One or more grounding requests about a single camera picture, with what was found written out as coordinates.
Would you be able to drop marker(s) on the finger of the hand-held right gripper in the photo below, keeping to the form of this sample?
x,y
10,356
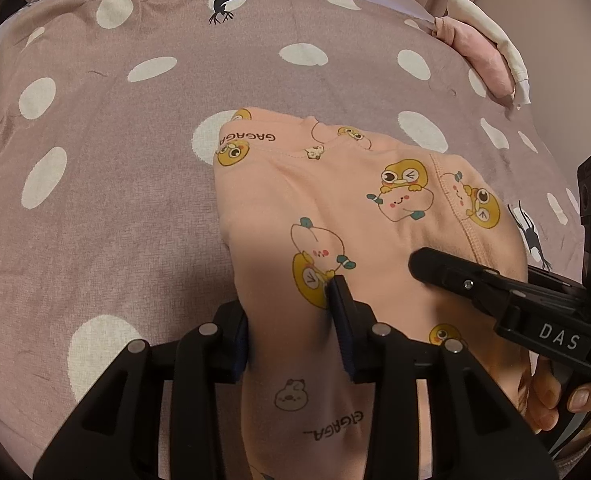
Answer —
x,y
455,272

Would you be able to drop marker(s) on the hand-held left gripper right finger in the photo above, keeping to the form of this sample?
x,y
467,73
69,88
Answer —
x,y
337,317

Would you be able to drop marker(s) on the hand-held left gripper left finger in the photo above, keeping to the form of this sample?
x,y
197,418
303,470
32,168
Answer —
x,y
239,355

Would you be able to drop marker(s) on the pink cartoon print garment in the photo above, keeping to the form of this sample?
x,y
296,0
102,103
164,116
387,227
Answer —
x,y
365,220

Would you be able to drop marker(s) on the person's right hand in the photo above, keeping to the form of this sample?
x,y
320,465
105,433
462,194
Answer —
x,y
550,395

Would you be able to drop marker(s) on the mauve polka dot bedspread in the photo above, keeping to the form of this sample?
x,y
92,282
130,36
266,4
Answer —
x,y
125,170

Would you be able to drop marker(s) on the pink folded cloth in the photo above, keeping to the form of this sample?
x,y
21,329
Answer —
x,y
480,50

